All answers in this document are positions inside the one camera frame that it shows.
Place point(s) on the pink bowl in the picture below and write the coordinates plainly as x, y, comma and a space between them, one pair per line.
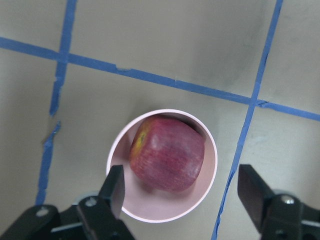
156, 206

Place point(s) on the red apple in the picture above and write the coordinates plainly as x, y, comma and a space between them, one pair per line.
166, 154

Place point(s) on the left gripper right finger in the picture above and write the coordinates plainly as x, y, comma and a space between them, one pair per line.
254, 194

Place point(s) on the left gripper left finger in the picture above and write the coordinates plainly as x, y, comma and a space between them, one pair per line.
113, 189

